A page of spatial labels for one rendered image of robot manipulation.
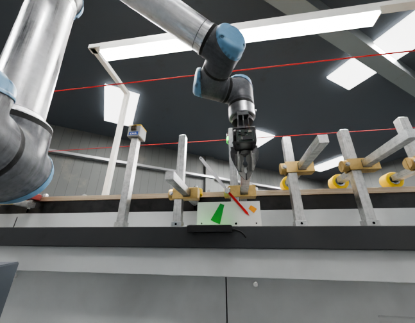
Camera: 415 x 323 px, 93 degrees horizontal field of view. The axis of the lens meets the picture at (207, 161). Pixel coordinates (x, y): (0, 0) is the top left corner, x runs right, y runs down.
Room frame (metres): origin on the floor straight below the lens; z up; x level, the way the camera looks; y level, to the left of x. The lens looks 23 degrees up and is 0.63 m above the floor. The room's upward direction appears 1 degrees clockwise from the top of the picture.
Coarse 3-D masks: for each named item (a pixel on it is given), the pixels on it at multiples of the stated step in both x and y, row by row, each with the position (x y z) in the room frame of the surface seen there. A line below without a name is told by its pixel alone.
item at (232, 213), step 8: (200, 208) 0.85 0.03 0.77; (208, 208) 0.84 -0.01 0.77; (216, 208) 0.84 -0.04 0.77; (224, 208) 0.83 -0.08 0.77; (232, 208) 0.83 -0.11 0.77; (240, 208) 0.82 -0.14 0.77; (200, 216) 0.85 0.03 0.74; (208, 216) 0.84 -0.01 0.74; (224, 216) 0.83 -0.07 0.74; (232, 216) 0.83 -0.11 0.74; (240, 216) 0.82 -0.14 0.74; (248, 216) 0.82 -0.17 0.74; (256, 216) 0.81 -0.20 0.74; (200, 224) 0.85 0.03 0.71; (208, 224) 0.84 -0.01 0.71; (216, 224) 0.84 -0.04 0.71; (224, 224) 0.83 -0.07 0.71; (232, 224) 0.83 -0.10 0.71; (240, 224) 0.82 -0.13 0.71; (248, 224) 0.82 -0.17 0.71; (256, 224) 0.81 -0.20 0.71
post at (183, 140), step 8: (184, 136) 0.87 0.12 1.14; (184, 144) 0.87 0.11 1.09; (184, 152) 0.87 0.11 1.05; (184, 160) 0.87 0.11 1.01; (176, 168) 0.87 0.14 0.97; (184, 168) 0.88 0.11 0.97; (184, 176) 0.89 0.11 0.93; (176, 200) 0.87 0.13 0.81; (176, 208) 0.87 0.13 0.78; (176, 216) 0.87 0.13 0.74
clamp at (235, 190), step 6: (228, 186) 0.83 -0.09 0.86; (234, 186) 0.83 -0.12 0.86; (240, 186) 0.82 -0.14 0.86; (252, 186) 0.81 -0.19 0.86; (234, 192) 0.83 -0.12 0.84; (240, 192) 0.82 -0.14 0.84; (252, 192) 0.81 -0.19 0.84; (240, 198) 0.86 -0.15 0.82; (246, 198) 0.85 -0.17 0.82; (252, 198) 0.85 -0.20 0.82
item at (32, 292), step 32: (0, 224) 1.26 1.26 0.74; (32, 224) 1.23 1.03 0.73; (64, 224) 1.20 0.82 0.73; (96, 224) 1.17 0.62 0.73; (128, 224) 1.14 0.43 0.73; (160, 224) 1.11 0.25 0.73; (192, 224) 1.08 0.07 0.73; (288, 224) 1.01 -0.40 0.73; (320, 224) 0.99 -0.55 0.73; (352, 224) 0.97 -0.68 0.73; (384, 224) 0.95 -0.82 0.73; (32, 288) 1.21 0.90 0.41; (64, 288) 1.18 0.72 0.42; (96, 288) 1.15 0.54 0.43; (128, 288) 1.13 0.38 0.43; (160, 288) 1.10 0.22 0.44; (192, 288) 1.08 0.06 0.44; (224, 288) 1.06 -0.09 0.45; (256, 288) 1.04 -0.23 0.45; (288, 288) 1.02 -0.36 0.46; (320, 288) 1.00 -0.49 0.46; (352, 288) 0.98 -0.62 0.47; (384, 288) 0.96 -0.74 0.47; (0, 320) 1.23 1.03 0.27; (32, 320) 1.20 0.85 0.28; (64, 320) 1.18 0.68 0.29; (96, 320) 1.15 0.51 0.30; (128, 320) 1.13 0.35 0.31; (160, 320) 1.10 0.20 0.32; (192, 320) 1.08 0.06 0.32; (224, 320) 1.06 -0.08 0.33; (256, 320) 1.04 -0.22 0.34; (288, 320) 1.02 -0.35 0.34; (320, 320) 1.00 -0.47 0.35; (352, 320) 0.98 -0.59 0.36; (384, 320) 0.96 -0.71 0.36
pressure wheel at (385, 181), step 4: (392, 172) 0.93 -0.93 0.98; (384, 176) 0.95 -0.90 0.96; (388, 176) 0.94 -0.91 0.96; (380, 180) 0.98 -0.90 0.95; (384, 180) 0.95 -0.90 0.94; (388, 180) 0.94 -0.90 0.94; (380, 184) 0.99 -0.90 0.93; (384, 184) 0.96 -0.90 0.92; (388, 184) 0.94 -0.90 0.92; (392, 184) 0.94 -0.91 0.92; (396, 184) 0.93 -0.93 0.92; (400, 184) 0.93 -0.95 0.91
